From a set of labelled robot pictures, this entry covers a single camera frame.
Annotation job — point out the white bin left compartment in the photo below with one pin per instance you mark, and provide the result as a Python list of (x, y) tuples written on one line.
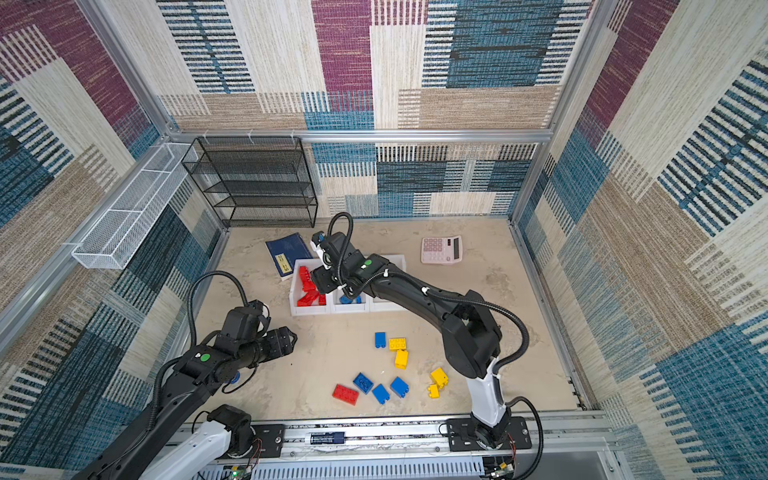
[(296, 292)]

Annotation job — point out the red lego flat brick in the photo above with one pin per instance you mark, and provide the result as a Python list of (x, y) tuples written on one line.
[(345, 394)]

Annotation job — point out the white bin middle compartment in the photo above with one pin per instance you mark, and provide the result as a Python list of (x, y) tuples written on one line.
[(340, 304)]

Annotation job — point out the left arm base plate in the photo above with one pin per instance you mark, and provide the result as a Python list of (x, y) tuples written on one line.
[(267, 442)]

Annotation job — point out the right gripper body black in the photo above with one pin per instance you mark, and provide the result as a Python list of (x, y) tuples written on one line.
[(330, 279)]

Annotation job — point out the yellow lego brick top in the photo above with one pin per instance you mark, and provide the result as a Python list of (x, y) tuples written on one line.
[(397, 344)]

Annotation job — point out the blue lego square brick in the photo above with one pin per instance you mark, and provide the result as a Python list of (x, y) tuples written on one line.
[(380, 340)]

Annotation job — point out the black wire shelf rack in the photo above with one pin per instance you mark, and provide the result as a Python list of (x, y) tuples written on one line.
[(254, 181)]

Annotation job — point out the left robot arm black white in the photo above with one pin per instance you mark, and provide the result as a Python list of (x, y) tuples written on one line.
[(185, 383)]

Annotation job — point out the yellow lego large brick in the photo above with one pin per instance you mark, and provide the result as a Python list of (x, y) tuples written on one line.
[(439, 378)]

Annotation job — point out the white wire mesh basket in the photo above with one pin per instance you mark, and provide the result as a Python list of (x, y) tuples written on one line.
[(117, 235)]

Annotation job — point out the dark blue notebook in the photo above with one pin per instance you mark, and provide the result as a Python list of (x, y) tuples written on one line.
[(285, 251)]

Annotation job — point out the pink calculator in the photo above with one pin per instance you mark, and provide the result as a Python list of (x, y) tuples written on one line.
[(441, 250)]

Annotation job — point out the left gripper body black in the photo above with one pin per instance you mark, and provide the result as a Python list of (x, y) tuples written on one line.
[(273, 344)]

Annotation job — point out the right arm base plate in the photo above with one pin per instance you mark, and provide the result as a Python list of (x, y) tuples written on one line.
[(469, 434)]

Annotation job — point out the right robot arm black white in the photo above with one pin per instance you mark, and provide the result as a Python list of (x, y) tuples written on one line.
[(478, 337)]

